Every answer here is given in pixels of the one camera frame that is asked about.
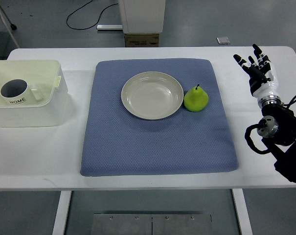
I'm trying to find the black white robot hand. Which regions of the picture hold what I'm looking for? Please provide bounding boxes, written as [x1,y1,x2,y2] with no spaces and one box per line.
[233,44,281,108]

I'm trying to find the green pear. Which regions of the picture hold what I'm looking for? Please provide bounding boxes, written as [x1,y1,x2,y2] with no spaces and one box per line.
[183,84,209,112]

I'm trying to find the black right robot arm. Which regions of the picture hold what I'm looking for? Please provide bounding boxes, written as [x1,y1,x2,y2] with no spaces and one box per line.
[245,95,296,183]

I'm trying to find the beige round plate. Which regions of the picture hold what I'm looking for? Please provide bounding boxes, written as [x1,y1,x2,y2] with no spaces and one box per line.
[121,71,183,120]

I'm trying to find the grey metal floor plate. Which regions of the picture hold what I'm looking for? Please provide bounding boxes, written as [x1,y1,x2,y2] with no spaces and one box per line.
[91,213,214,235]

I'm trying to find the small grey floor tile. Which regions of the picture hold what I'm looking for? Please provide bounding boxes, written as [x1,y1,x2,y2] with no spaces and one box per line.
[216,37,230,45]

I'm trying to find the white table leg right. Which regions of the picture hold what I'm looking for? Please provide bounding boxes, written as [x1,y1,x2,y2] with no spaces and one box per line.
[231,188,253,235]

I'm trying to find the white table leg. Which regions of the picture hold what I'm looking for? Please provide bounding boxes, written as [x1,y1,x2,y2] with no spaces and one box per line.
[231,188,253,235]
[52,190,72,235]

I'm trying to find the brown cardboard box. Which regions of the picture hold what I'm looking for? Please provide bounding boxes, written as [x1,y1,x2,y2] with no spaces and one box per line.
[124,33,159,47]

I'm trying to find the blue textured mat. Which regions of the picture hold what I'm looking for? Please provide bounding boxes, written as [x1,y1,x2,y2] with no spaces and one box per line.
[80,58,238,176]

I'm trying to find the white plastic bin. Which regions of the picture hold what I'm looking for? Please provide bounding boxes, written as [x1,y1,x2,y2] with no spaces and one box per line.
[0,60,68,127]

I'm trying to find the white table leg left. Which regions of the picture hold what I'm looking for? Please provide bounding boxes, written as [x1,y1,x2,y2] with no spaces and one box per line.
[52,190,72,235]

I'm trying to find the white HOME mug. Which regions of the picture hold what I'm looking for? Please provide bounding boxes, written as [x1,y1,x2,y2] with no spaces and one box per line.
[0,79,44,106]

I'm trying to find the chair leg with caster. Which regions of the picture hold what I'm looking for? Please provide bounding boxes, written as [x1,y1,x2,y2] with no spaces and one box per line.
[0,4,20,48]

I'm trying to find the white pedestal column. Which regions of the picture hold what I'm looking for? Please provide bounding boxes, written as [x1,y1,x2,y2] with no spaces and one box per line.
[118,0,166,34]

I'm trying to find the silver aluminium floor rail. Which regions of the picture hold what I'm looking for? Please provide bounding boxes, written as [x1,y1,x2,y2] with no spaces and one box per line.
[96,24,123,31]

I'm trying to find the black floor cable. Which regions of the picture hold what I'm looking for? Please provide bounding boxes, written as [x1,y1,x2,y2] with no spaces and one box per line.
[66,0,119,30]

